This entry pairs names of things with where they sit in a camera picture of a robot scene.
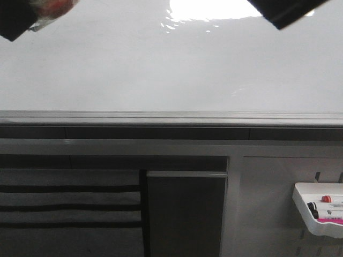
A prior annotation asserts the dark grey panel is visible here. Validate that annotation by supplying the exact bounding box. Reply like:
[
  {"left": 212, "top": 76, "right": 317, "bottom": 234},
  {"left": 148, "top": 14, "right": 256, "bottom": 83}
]
[{"left": 147, "top": 171, "right": 227, "bottom": 256}]

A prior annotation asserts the red capped marker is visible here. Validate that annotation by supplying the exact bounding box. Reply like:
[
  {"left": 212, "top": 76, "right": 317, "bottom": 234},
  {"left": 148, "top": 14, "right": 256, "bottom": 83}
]
[{"left": 321, "top": 195, "right": 343, "bottom": 204}]

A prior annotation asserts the grey striped panel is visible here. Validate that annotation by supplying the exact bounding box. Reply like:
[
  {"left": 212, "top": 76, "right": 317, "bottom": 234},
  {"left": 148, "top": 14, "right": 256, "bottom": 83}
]
[{"left": 1, "top": 169, "right": 150, "bottom": 256}]

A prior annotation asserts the white marker tray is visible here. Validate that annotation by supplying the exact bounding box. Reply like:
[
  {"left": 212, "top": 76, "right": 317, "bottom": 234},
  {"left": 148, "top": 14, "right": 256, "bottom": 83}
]
[{"left": 293, "top": 183, "right": 342, "bottom": 239}]

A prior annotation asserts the black capped marker lower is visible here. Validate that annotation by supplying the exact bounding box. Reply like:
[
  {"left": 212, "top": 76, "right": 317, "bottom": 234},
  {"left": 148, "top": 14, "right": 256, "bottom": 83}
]
[{"left": 310, "top": 209, "right": 343, "bottom": 219}]

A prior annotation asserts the pink eraser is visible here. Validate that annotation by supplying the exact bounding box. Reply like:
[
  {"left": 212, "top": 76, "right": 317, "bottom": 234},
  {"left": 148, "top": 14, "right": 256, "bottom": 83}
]
[{"left": 317, "top": 218, "right": 343, "bottom": 224}]

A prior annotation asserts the white whiteboard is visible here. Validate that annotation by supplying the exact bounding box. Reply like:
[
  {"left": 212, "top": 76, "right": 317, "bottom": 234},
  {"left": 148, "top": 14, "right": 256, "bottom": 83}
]
[{"left": 1, "top": 1, "right": 342, "bottom": 113}]

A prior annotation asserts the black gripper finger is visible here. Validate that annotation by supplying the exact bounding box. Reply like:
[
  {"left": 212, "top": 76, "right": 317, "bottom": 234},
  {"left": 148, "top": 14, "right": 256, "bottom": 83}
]
[
  {"left": 248, "top": 0, "right": 327, "bottom": 30},
  {"left": 1, "top": 0, "right": 38, "bottom": 42}
]

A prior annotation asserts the black capped marker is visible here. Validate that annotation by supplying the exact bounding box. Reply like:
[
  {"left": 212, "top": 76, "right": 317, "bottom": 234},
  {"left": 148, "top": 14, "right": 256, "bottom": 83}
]
[
  {"left": 310, "top": 209, "right": 343, "bottom": 219},
  {"left": 307, "top": 202, "right": 343, "bottom": 211}
]

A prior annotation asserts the black capped marker upper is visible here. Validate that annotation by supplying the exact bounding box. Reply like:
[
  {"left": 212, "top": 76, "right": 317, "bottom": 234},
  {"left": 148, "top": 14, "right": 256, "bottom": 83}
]
[{"left": 307, "top": 202, "right": 343, "bottom": 211}]

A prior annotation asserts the grey whiteboard frame rail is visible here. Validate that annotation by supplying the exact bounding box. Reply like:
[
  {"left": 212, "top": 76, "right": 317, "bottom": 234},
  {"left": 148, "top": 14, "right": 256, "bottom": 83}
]
[{"left": 1, "top": 110, "right": 342, "bottom": 141}]

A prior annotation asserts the grey pegboard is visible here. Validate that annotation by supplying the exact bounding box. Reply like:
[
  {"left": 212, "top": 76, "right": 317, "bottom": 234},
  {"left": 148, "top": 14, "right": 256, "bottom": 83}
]
[{"left": 236, "top": 157, "right": 342, "bottom": 256}]

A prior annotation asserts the taped black whiteboard marker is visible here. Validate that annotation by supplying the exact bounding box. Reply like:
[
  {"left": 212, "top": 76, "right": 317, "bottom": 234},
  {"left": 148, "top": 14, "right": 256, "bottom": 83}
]
[{"left": 28, "top": 0, "right": 79, "bottom": 32}]

